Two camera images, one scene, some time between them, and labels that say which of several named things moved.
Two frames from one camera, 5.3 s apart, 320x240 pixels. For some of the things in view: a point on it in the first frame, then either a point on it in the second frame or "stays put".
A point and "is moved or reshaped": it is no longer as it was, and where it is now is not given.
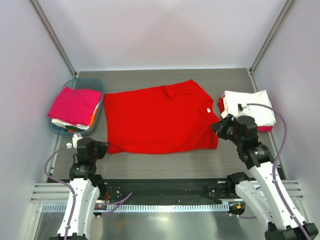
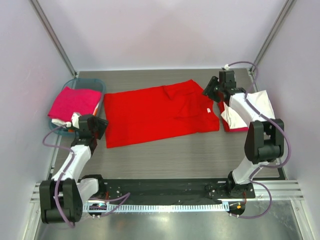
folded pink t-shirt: [78, 106] stays put
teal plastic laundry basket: [84, 83] stays put
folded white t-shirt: [263, 115] stays put
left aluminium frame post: [45, 21] stays put
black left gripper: [100, 148] → [100, 127]
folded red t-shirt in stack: [221, 103] stays put
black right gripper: [223, 128] → [210, 86]
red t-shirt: [174, 118] is moved or reshaped
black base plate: [212, 190] stays put
